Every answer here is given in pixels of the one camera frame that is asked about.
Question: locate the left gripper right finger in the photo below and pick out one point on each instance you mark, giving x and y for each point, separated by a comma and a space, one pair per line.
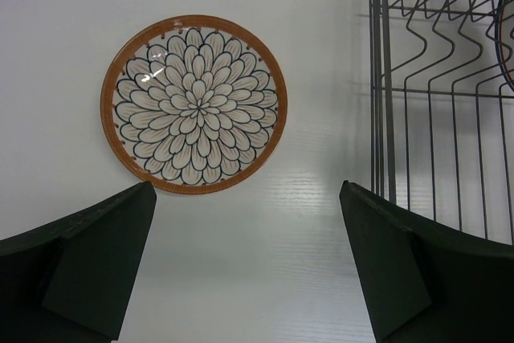
423, 281

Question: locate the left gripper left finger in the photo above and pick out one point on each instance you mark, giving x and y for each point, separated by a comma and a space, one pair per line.
71, 280

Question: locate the brown-rimmed flower plate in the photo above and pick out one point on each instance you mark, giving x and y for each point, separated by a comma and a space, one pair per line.
193, 104

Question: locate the orange sunburst plate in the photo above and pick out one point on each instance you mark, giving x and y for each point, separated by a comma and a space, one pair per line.
504, 39

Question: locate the grey wire dish rack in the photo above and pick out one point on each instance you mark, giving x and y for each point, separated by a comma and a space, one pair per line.
441, 114

